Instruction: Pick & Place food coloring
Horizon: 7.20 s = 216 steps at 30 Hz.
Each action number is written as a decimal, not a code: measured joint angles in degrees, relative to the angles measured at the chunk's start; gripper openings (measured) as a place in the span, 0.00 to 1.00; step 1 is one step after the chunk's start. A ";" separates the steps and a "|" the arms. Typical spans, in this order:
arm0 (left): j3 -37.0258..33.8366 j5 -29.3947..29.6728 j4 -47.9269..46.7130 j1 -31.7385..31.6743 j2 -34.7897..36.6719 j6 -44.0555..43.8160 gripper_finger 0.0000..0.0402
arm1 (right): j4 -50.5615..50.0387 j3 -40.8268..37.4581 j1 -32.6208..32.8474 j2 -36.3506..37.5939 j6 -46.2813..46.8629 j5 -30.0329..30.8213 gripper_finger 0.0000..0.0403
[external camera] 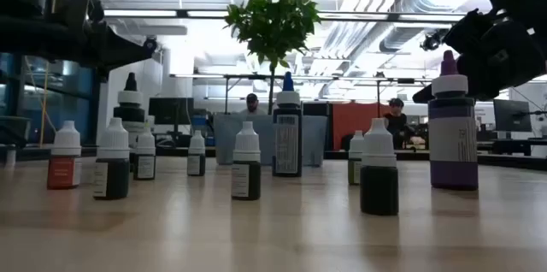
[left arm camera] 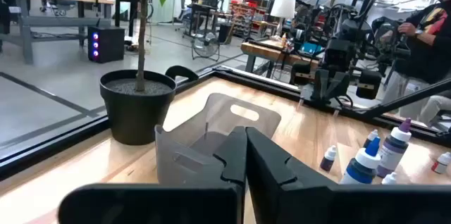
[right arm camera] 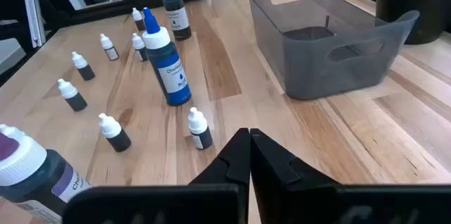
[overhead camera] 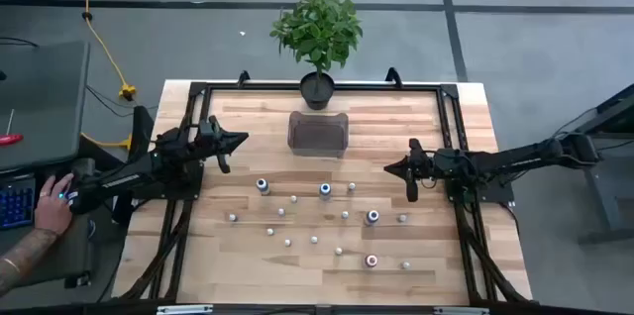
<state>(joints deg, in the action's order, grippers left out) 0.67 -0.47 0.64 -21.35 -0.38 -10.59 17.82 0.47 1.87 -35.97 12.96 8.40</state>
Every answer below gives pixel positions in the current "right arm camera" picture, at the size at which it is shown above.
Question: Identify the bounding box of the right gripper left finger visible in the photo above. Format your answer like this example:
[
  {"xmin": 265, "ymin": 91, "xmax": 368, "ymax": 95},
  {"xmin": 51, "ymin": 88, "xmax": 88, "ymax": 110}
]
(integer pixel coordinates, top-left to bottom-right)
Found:
[{"xmin": 62, "ymin": 127, "xmax": 252, "ymax": 224}]

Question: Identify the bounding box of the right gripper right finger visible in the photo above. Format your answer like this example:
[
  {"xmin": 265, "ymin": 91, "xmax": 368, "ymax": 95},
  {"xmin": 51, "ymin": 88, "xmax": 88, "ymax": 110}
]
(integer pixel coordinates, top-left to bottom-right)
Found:
[{"xmin": 250, "ymin": 127, "xmax": 451, "ymax": 224}]

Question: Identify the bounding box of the small dark dropper bottle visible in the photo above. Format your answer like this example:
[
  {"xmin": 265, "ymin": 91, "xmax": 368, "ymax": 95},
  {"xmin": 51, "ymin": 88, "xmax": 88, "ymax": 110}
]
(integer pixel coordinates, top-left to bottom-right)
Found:
[
  {"xmin": 131, "ymin": 7, "xmax": 147, "ymax": 32},
  {"xmin": 187, "ymin": 106, "xmax": 214, "ymax": 151},
  {"xmin": 57, "ymin": 78, "xmax": 88, "ymax": 113},
  {"xmin": 71, "ymin": 51, "xmax": 96, "ymax": 82}
]

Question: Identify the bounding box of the small yellow-green dropper bottle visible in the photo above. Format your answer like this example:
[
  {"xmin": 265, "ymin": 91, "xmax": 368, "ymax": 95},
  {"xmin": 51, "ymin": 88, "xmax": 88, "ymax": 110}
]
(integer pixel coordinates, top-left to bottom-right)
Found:
[{"xmin": 98, "ymin": 113, "xmax": 132, "ymax": 153}]

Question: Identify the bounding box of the small white ball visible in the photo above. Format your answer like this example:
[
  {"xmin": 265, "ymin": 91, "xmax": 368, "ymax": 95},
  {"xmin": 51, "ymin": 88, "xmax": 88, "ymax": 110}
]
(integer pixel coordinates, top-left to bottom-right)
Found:
[{"xmin": 131, "ymin": 32, "xmax": 149, "ymax": 63}]

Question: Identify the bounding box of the large black food colouring bottle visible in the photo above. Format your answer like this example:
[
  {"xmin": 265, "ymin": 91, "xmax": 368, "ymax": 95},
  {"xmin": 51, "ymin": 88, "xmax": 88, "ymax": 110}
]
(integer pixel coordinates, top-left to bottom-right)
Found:
[{"xmin": 161, "ymin": 0, "xmax": 192, "ymax": 42}]

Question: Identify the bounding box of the large purple food colouring bottle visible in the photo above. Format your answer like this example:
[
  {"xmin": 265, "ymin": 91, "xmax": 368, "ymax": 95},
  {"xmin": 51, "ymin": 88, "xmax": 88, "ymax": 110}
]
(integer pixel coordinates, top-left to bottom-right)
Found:
[{"xmin": 0, "ymin": 123, "xmax": 92, "ymax": 224}]

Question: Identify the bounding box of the large blue food colouring bottle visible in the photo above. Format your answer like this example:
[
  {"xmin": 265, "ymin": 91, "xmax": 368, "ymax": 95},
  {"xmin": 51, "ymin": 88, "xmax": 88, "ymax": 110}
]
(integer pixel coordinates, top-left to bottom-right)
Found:
[{"xmin": 142, "ymin": 6, "xmax": 193, "ymax": 107}]

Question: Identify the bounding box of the grey translucent plastic bin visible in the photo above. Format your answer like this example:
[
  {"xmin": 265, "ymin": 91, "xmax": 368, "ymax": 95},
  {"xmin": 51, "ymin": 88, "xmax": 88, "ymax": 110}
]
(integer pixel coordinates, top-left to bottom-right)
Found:
[{"xmin": 247, "ymin": 0, "xmax": 421, "ymax": 101}]

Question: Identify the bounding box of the silver aluminium bar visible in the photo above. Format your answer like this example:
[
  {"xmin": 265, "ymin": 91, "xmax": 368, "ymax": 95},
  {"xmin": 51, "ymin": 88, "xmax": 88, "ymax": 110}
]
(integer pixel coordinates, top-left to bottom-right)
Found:
[{"xmin": 22, "ymin": 0, "xmax": 47, "ymax": 49}]

